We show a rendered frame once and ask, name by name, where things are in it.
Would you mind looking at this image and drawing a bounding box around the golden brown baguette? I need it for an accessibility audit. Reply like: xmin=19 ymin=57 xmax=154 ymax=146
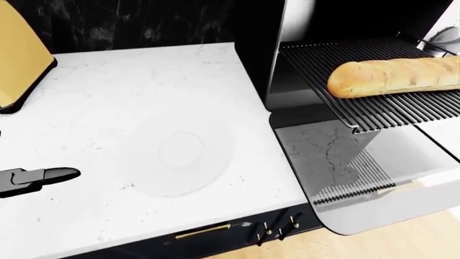
xmin=327 ymin=55 xmax=460 ymax=99

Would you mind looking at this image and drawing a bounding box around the glass toaster oven door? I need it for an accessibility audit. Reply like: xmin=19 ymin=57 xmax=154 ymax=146
xmin=268 ymin=110 xmax=460 ymax=236

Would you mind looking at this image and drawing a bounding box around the clear glass plate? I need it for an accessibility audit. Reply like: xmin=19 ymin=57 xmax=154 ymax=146
xmin=126 ymin=112 xmax=234 ymax=197

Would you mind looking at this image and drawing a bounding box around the black cabinet front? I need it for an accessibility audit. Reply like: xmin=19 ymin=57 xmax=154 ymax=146
xmin=53 ymin=202 xmax=323 ymax=259

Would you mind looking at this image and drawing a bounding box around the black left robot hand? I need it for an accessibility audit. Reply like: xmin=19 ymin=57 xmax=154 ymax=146
xmin=0 ymin=167 xmax=81 ymax=199

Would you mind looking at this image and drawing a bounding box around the black toaster oven body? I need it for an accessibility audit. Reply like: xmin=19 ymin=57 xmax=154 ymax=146
xmin=233 ymin=0 xmax=455 ymax=127

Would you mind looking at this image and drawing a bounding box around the brass drawer handle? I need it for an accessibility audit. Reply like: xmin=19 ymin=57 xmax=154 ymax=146
xmin=175 ymin=222 xmax=231 ymax=241

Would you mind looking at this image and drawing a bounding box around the black ribbed oven rack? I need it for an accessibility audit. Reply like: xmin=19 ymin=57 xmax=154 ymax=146
xmin=279 ymin=37 xmax=460 ymax=135

